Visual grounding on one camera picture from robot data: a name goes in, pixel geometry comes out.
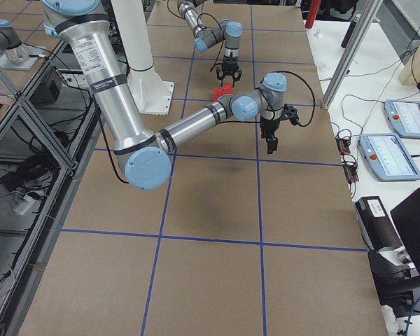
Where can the brown paper table mat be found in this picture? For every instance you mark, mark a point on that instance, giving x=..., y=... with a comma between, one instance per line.
x=237, y=242

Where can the black box with label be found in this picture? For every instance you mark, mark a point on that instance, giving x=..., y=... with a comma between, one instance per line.
x=376, y=227

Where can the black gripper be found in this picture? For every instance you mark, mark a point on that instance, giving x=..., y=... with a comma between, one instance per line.
x=268, y=127
x=229, y=66

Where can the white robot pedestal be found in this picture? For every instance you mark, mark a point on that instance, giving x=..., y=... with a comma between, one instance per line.
x=152, y=95

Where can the aluminium frame rack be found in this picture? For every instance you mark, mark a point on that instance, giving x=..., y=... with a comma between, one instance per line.
x=48, y=127

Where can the teach pendant tablet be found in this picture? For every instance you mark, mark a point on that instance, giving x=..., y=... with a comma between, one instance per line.
x=404, y=117
x=388, y=157

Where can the red cube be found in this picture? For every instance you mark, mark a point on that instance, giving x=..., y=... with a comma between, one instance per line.
x=226, y=89
x=217, y=93

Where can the near teach pendant tablet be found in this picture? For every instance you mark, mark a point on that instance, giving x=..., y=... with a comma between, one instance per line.
x=388, y=157

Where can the black monitor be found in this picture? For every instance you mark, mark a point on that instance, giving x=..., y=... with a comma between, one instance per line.
x=406, y=218

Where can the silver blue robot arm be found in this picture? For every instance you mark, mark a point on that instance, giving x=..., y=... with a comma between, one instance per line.
x=143, y=154
x=227, y=32

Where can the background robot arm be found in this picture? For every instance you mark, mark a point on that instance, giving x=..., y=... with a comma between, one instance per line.
x=9, y=39

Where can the red cylinder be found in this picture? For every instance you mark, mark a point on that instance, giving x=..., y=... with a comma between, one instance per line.
x=312, y=13

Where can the aluminium frame post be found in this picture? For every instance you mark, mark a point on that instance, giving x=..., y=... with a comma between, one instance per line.
x=358, y=34

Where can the far teach pendant tablet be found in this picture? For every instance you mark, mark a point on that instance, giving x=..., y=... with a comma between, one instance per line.
x=404, y=117

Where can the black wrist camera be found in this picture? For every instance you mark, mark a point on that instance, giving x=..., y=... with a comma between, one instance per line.
x=290, y=113

